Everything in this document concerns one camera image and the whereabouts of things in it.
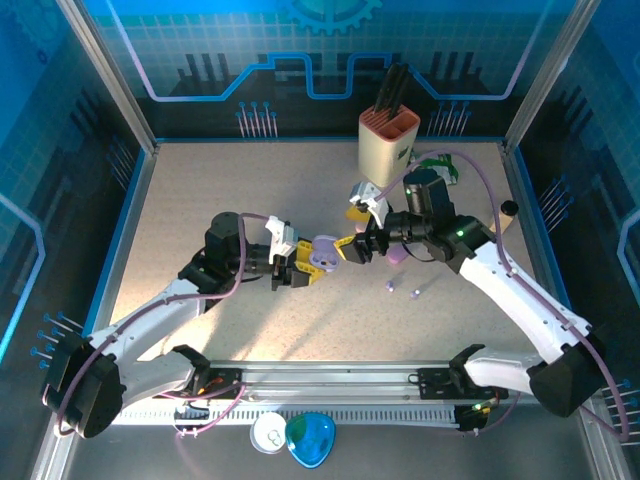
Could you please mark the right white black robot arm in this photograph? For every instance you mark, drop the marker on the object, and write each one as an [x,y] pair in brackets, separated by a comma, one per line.
[515,306]

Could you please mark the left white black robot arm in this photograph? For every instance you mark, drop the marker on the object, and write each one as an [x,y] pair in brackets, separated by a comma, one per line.
[145,325]

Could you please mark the green snack bag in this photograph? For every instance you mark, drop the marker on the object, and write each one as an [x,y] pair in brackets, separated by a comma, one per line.
[447,170]

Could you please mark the cream knife block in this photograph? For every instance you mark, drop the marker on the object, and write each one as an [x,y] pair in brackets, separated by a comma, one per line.
[382,155]

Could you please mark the black capped spice bottle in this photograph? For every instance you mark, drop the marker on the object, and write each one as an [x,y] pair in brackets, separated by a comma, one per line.
[510,206]

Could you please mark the blue heart-shaped container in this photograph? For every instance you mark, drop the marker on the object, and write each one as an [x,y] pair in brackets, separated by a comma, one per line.
[310,440]

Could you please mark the aluminium table rail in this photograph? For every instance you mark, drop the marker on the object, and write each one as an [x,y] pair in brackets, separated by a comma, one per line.
[325,372]

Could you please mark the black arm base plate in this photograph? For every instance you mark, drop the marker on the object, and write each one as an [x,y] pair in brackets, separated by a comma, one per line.
[435,382]
[227,375]

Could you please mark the aluminium frame post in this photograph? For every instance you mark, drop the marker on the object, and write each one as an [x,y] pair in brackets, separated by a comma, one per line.
[113,75]
[546,75]

